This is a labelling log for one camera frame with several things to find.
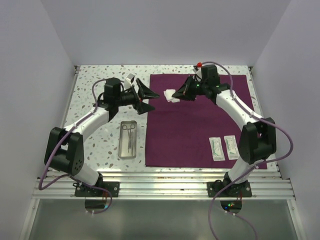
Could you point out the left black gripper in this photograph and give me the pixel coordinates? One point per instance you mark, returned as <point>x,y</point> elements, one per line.
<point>143,92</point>

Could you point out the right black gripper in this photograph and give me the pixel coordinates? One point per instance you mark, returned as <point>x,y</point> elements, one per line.
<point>183,92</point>

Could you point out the white gauze pad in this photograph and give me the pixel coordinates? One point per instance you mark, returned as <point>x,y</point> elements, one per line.
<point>165,94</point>
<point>170,92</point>
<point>173,100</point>

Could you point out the steel hemostat scissors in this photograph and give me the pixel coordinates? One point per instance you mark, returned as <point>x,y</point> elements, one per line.
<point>129,128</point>

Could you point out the broad steel forceps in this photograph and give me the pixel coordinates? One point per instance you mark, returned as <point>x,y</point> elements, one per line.
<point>134,142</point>

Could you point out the thin steel tweezers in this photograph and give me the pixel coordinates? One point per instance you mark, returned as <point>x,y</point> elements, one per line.
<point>129,146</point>

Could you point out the pointed steel tweezers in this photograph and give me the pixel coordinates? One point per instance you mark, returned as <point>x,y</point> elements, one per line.
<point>131,137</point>

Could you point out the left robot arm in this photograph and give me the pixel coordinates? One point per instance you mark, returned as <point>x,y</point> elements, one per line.
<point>65,146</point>

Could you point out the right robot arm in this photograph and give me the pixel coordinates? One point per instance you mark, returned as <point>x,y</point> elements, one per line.
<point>258,135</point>

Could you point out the purple surgical cloth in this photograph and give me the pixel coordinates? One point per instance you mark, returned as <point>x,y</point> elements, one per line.
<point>178,134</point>

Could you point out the metal instrument tray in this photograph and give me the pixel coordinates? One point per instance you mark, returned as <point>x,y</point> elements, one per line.
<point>123,142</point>

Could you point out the left suture packet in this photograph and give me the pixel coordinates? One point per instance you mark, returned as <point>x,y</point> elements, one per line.
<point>217,149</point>

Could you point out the suture packet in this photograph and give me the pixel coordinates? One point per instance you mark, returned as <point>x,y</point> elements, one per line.
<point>217,149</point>
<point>231,147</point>

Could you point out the right suture packet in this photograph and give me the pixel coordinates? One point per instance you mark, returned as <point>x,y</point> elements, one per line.
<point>231,147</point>

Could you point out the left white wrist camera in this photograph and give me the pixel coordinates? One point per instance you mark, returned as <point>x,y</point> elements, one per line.
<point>129,81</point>

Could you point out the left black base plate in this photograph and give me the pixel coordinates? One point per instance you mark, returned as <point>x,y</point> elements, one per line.
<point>103,189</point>

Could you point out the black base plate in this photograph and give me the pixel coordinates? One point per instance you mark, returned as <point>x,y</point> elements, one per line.
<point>236,190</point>
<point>103,189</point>

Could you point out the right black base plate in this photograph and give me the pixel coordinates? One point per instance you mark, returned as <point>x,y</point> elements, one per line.
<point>236,190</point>

